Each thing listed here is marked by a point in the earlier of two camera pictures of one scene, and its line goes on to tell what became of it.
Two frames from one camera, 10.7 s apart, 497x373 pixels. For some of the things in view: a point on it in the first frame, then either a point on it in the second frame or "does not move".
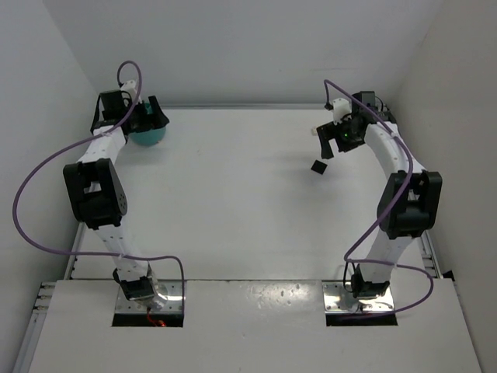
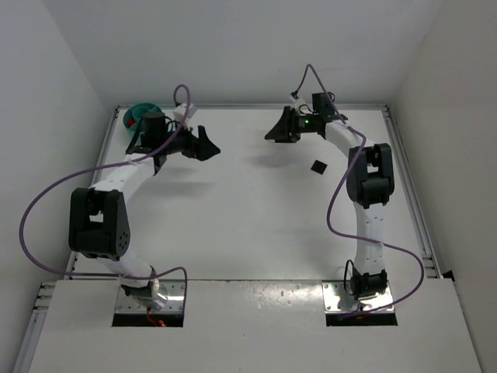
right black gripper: [331, 129] → [291, 124]
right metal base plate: [337, 299] does not move
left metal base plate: [172, 289] does not move
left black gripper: [144, 117] → [198, 144]
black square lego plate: [319, 167] does not move
